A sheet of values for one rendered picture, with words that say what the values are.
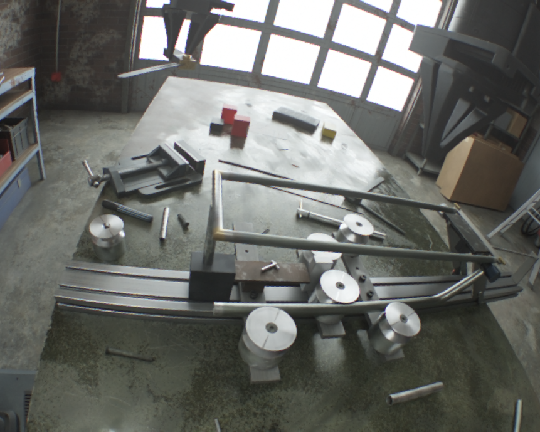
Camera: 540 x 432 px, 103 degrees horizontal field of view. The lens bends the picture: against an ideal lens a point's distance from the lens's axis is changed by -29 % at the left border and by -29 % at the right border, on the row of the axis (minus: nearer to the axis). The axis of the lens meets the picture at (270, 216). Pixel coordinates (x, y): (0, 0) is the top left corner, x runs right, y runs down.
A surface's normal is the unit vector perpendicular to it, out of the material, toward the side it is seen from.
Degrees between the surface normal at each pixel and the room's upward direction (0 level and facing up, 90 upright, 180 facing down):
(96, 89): 90
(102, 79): 90
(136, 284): 0
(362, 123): 90
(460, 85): 111
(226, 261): 0
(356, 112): 90
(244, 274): 0
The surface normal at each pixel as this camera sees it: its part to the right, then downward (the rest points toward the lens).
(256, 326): 0.24, -0.77
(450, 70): -0.96, -0.13
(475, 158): 0.19, 0.51
